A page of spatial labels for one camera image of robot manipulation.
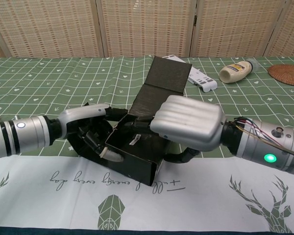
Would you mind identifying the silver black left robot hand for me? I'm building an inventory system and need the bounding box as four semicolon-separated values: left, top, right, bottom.
50;102;128;164

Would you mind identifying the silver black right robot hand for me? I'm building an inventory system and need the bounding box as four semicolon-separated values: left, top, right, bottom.
126;94;227;165

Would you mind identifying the black folding cardboard box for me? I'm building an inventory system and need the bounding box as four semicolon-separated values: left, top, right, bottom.
67;55;193;187

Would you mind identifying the white folding stand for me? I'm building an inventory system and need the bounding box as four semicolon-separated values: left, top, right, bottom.
161;55;218;93

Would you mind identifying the green grid tablecloth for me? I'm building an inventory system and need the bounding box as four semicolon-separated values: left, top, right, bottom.
0;55;294;233

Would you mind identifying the cream mayonnaise squeeze bottle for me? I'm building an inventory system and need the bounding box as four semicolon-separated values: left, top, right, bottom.
219;58;259;84

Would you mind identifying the round brown woven coaster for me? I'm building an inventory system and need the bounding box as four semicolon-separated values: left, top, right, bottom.
267;64;294;87

